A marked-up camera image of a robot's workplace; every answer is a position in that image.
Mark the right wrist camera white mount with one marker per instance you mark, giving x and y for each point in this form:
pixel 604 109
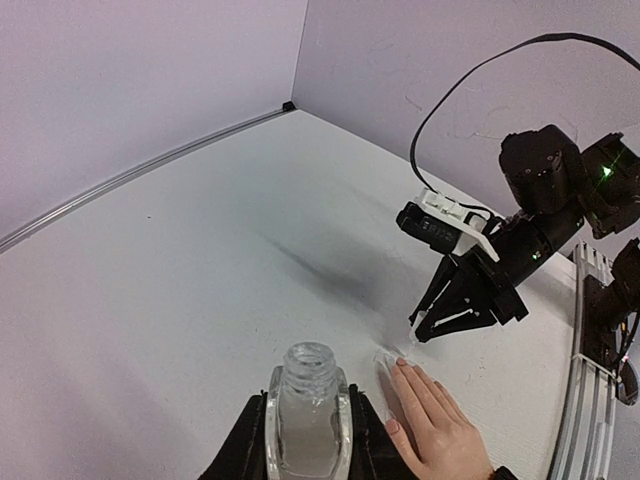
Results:
pixel 447 226

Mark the person's bare hand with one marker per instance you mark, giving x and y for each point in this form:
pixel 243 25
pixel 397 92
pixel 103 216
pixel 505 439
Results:
pixel 437 440

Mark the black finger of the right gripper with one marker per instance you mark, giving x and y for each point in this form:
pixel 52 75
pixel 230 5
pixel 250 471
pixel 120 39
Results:
pixel 442 298
pixel 474 313

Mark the black sleeved forearm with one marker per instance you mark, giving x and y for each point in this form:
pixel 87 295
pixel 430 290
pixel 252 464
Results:
pixel 503 473

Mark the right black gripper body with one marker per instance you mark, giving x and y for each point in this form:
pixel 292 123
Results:
pixel 534 166

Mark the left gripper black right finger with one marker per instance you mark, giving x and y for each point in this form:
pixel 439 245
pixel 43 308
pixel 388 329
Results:
pixel 374 457

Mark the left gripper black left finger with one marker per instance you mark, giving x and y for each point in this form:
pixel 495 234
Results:
pixel 242 455

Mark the clear nail polish bottle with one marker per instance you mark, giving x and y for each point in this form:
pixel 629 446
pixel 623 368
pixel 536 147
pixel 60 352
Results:
pixel 308 417

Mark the white nail polish cap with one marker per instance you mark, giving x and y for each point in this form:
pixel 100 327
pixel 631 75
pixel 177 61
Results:
pixel 413 340

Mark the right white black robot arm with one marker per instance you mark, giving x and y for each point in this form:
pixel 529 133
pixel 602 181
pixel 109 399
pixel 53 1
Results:
pixel 606 182

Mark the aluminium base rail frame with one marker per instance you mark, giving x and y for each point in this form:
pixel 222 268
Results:
pixel 584 442

